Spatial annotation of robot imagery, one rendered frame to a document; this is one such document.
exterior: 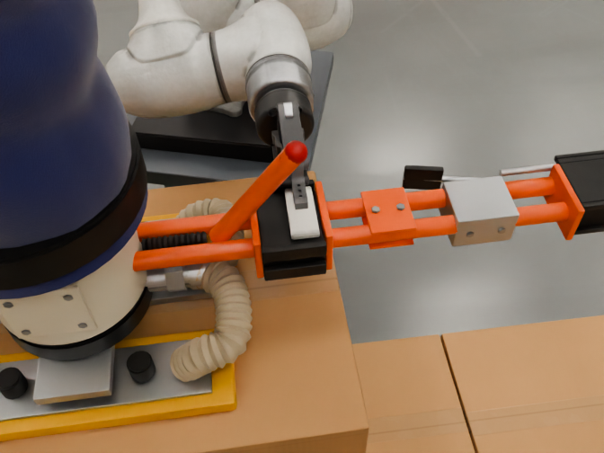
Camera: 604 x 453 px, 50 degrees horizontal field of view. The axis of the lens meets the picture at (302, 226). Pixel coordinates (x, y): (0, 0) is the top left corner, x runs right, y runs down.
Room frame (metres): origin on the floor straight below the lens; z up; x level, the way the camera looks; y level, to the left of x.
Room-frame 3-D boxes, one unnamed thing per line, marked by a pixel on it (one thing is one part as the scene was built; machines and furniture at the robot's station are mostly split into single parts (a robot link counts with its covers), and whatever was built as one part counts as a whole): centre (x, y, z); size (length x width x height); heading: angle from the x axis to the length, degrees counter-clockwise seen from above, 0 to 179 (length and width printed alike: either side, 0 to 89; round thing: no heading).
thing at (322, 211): (0.46, 0.01, 1.20); 0.10 x 0.08 x 0.06; 8
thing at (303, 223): (0.47, 0.00, 1.22); 0.07 x 0.03 x 0.01; 7
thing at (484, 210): (0.49, -0.20, 1.20); 0.07 x 0.07 x 0.04; 8
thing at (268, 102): (0.62, 0.02, 1.20); 0.09 x 0.07 x 0.08; 7
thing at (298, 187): (0.49, 0.00, 1.24); 0.05 x 0.01 x 0.03; 7
